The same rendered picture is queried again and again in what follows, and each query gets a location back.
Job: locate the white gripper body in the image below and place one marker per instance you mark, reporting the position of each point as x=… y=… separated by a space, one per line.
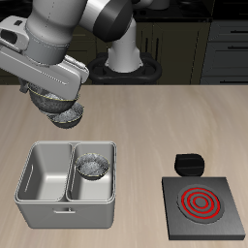
x=48 y=76

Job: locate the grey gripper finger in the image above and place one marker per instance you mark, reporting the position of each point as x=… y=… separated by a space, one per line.
x=23 y=86

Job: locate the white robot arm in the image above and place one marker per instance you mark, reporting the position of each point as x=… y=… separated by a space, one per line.
x=124 y=48

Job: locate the large grey speckled bowl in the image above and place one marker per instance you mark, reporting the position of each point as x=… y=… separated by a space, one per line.
x=51 y=104

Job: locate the medium grey speckled bowl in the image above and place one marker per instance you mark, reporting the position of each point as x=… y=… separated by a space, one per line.
x=68 y=118

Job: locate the small grey speckled bowl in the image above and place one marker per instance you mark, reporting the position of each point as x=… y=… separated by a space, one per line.
x=92 y=166

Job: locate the dark kitchen cupboards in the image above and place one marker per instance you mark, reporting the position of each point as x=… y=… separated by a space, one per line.
x=174 y=51

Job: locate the white two-bin basket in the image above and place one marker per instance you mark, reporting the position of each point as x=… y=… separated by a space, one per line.
x=64 y=211

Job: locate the round black knob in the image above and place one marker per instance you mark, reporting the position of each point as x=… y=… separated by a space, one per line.
x=189 y=165

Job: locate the grey drawer cabinet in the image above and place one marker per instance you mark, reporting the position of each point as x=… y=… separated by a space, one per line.
x=226 y=51

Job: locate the dark grey stove plate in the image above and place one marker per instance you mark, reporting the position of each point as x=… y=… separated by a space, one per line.
x=200 y=223

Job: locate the flat black base plate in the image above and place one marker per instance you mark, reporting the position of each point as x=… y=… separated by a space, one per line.
x=151 y=72

